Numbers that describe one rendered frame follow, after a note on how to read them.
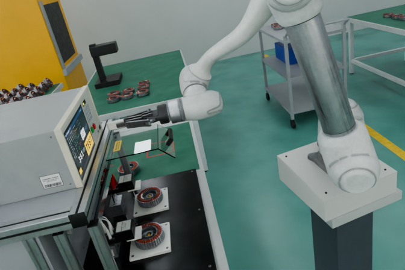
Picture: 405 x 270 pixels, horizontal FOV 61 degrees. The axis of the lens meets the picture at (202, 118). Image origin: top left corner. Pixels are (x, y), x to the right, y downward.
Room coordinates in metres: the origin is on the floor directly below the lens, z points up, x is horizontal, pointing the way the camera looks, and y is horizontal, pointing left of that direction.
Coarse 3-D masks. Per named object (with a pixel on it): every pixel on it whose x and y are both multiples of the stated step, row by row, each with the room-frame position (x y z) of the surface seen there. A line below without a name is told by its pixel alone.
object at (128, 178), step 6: (132, 174) 1.28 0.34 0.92; (120, 180) 1.25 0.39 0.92; (126, 180) 1.24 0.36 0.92; (132, 180) 1.23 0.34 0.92; (138, 180) 1.28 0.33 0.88; (120, 186) 1.22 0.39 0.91; (126, 186) 1.22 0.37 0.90; (132, 186) 1.22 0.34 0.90; (138, 186) 1.24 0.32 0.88; (108, 192) 1.22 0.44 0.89; (114, 192) 1.22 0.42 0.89; (114, 198) 1.23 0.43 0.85
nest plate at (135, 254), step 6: (168, 222) 1.09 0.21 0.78; (168, 228) 1.06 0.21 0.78; (168, 234) 1.02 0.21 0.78; (132, 240) 1.03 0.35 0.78; (168, 240) 0.99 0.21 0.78; (132, 246) 1.00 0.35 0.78; (156, 246) 0.97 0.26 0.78; (162, 246) 0.97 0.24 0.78; (168, 246) 0.96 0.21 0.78; (132, 252) 0.97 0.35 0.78; (138, 252) 0.96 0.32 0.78; (144, 252) 0.96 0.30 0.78; (150, 252) 0.95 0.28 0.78; (156, 252) 0.95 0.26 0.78; (162, 252) 0.94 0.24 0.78; (168, 252) 0.94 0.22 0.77; (132, 258) 0.94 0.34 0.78; (138, 258) 0.94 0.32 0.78; (144, 258) 0.94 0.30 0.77
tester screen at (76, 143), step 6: (78, 114) 1.13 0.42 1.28; (78, 120) 1.11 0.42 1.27; (84, 120) 1.17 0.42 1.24; (72, 126) 1.03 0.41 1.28; (78, 126) 1.09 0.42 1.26; (72, 132) 1.01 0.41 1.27; (78, 132) 1.07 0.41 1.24; (66, 138) 0.95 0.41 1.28; (72, 138) 0.99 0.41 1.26; (78, 138) 1.05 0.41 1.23; (84, 138) 1.10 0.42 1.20; (72, 144) 0.98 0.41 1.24; (78, 144) 1.03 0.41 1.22; (72, 150) 0.96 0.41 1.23; (78, 150) 1.01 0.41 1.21; (84, 150) 1.06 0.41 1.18; (84, 156) 1.04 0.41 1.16; (78, 162) 0.97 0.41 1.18; (78, 168) 0.95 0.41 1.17; (84, 168) 1.00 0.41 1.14
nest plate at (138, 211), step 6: (162, 192) 1.30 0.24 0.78; (138, 204) 1.25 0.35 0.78; (162, 204) 1.21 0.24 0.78; (168, 204) 1.21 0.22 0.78; (138, 210) 1.21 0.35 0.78; (144, 210) 1.20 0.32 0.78; (150, 210) 1.19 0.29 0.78; (156, 210) 1.18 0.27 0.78; (162, 210) 1.19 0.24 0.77; (138, 216) 1.18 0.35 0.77
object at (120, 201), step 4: (120, 196) 1.27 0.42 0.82; (112, 200) 1.26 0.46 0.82; (120, 200) 1.25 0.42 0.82; (112, 204) 1.23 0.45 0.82; (116, 204) 1.22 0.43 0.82; (120, 204) 1.22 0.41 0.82; (124, 204) 1.27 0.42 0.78; (112, 208) 1.21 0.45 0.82; (116, 208) 1.21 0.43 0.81; (120, 208) 1.22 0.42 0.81; (124, 208) 1.25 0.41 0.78; (112, 212) 1.21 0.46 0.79; (116, 212) 1.21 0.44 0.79; (120, 212) 1.22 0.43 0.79
